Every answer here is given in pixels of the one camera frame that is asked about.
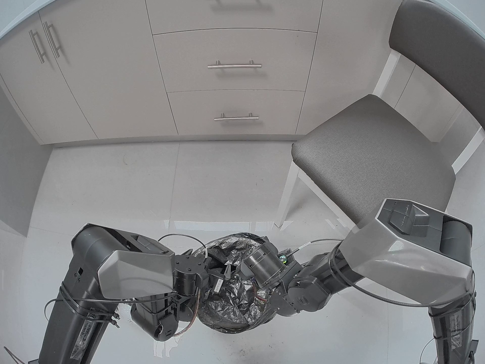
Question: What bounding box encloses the grey chair white frame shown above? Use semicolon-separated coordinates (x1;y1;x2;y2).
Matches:
275;0;485;230

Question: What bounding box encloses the black plastic bag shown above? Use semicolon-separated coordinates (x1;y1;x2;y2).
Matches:
198;233;283;334

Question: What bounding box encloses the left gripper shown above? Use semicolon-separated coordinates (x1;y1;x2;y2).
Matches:
209;269;231;296

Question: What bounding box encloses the beige cabinet with drawers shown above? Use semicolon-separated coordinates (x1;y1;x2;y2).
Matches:
0;0;485;147

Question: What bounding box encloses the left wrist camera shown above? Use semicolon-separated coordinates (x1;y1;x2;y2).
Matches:
206;257;230;276

